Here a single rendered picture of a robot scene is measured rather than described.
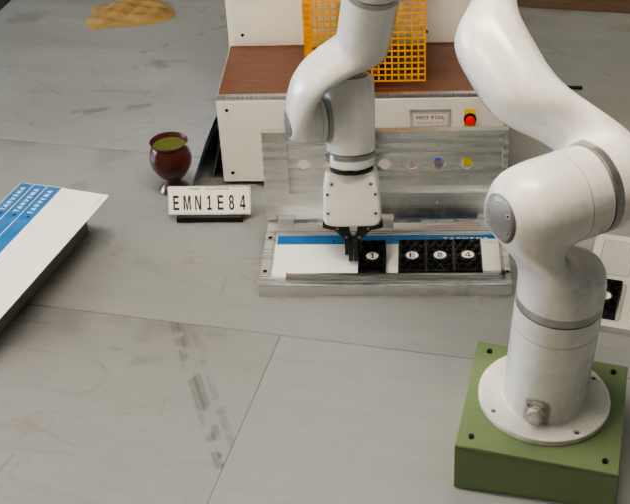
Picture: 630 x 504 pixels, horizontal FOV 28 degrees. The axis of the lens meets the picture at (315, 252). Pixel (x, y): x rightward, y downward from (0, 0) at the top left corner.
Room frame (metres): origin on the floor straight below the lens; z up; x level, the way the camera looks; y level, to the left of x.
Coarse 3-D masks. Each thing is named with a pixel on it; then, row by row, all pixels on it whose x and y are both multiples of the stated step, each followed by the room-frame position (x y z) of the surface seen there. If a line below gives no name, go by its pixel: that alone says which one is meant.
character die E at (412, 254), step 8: (400, 240) 1.86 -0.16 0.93; (408, 240) 1.86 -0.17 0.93; (416, 240) 1.86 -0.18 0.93; (424, 240) 1.86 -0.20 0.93; (400, 248) 1.84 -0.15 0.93; (408, 248) 1.84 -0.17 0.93; (416, 248) 1.84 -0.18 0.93; (424, 248) 1.84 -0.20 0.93; (400, 256) 1.82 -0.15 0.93; (408, 256) 1.81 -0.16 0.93; (416, 256) 1.81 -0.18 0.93; (424, 256) 1.81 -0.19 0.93; (400, 264) 1.79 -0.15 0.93; (408, 264) 1.79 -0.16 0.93; (416, 264) 1.79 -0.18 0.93; (424, 264) 1.78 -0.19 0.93; (400, 272) 1.77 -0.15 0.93; (408, 272) 1.77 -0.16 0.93; (416, 272) 1.76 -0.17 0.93; (424, 272) 1.76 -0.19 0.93
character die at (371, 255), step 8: (368, 240) 1.87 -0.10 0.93; (376, 240) 1.87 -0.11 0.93; (384, 240) 1.86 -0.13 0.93; (368, 248) 1.85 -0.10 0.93; (376, 248) 1.85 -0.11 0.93; (384, 248) 1.85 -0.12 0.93; (360, 256) 1.82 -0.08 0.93; (368, 256) 1.82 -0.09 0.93; (376, 256) 1.82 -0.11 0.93; (384, 256) 1.82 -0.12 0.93; (360, 264) 1.80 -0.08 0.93; (368, 264) 1.80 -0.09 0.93; (376, 264) 1.80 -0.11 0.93; (384, 264) 1.80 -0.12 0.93; (360, 272) 1.77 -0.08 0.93; (368, 272) 1.77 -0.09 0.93; (376, 272) 1.77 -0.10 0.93; (384, 272) 1.77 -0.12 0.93
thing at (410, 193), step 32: (384, 128) 1.96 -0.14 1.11; (416, 128) 1.95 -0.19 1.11; (448, 128) 1.94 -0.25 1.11; (480, 128) 1.93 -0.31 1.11; (288, 160) 1.96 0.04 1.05; (320, 160) 1.96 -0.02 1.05; (448, 160) 1.94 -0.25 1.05; (480, 160) 1.93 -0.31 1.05; (288, 192) 1.95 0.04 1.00; (320, 192) 1.95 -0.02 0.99; (384, 192) 1.93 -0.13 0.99; (416, 192) 1.93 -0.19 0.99; (448, 192) 1.92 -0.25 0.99; (480, 192) 1.91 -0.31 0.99; (320, 224) 1.93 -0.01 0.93
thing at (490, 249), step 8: (488, 240) 1.85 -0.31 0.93; (496, 240) 1.84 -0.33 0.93; (488, 248) 1.82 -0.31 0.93; (496, 248) 1.82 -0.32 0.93; (488, 256) 1.80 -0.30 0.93; (496, 256) 1.79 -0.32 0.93; (488, 264) 1.78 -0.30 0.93; (496, 264) 1.77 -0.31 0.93; (488, 272) 1.75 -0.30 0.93; (496, 272) 1.75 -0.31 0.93
